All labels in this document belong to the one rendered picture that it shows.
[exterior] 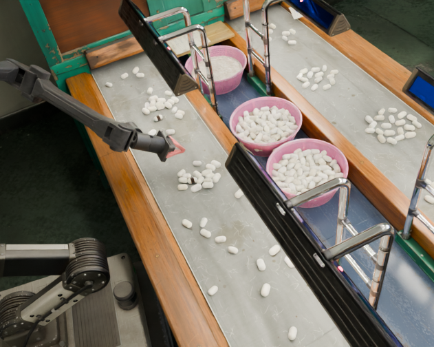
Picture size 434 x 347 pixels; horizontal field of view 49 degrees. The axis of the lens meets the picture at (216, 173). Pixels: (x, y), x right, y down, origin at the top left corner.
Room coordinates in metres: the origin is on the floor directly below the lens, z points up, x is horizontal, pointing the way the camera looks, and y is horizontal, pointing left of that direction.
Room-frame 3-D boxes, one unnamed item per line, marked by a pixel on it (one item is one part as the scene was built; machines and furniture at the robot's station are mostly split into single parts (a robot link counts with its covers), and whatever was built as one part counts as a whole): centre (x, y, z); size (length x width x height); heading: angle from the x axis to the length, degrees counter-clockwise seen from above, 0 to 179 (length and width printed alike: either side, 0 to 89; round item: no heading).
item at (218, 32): (1.97, -0.02, 0.77); 0.33 x 0.15 x 0.01; 107
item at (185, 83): (1.51, 0.13, 1.08); 0.62 x 0.08 x 0.07; 17
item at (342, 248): (0.61, -0.23, 0.90); 0.20 x 0.19 x 0.45; 17
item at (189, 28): (1.53, 0.06, 0.90); 0.20 x 0.19 x 0.45; 17
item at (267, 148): (1.34, -0.21, 0.72); 0.27 x 0.27 x 0.10
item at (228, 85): (1.76, -0.08, 0.72); 0.27 x 0.27 x 0.10
